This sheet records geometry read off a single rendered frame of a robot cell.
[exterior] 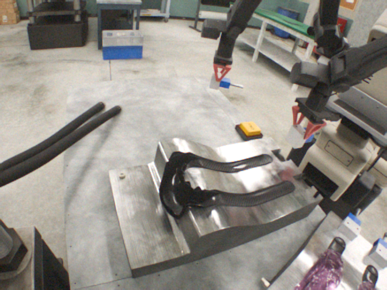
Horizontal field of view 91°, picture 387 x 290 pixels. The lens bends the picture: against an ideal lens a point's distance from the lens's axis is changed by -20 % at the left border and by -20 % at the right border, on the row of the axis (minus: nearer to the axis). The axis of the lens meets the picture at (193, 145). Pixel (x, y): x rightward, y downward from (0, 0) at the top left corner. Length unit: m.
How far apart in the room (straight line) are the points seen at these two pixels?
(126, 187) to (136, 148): 0.21
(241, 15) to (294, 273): 0.68
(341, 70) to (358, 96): 0.30
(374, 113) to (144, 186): 0.75
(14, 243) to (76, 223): 0.15
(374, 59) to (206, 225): 0.47
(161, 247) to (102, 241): 0.15
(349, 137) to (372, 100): 0.19
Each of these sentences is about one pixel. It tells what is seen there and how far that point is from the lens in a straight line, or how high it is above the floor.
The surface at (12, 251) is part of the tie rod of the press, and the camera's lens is 0.58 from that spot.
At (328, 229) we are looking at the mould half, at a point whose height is 0.86.
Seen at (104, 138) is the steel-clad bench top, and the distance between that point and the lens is 0.79.
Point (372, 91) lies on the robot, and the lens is 0.91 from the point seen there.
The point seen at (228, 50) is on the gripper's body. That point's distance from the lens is 0.87.
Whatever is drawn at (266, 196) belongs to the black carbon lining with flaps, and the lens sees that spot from 0.60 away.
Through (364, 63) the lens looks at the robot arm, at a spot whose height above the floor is 1.23.
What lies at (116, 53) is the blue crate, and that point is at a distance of 3.64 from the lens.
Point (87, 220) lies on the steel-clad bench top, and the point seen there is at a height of 0.80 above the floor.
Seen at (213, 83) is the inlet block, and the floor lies 0.93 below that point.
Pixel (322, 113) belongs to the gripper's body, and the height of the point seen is 1.04.
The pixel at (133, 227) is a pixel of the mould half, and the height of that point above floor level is 0.86.
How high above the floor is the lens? 1.30
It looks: 40 degrees down
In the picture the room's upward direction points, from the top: 12 degrees clockwise
